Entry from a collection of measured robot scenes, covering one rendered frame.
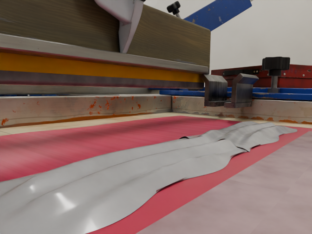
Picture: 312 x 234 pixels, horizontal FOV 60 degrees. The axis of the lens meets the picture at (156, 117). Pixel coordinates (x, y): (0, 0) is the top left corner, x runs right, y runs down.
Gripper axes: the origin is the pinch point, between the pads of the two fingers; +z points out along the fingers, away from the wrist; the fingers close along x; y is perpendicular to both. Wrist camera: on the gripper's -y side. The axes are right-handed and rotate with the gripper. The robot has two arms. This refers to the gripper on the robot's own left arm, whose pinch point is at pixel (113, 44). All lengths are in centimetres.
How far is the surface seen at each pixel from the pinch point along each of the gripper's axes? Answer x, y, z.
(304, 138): 18.0, -10.9, 9.7
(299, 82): 1, -95, 1
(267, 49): -44, -200, -27
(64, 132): -2.6, 4.7, 9.8
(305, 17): -19, -200, -48
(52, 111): -9.7, 1.8, 8.2
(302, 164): 19.9, 1.0, 9.8
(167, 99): -9.7, -24.1, 6.9
